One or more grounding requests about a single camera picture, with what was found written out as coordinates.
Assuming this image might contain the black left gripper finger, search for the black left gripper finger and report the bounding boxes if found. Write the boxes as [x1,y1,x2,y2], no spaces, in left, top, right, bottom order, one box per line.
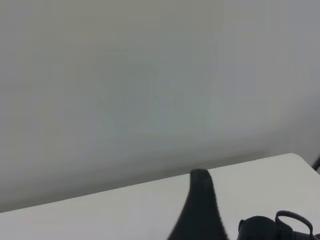
[166,168,230,240]

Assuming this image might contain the black looped cable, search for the black looped cable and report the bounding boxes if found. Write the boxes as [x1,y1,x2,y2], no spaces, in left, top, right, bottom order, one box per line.
[274,209,314,238]

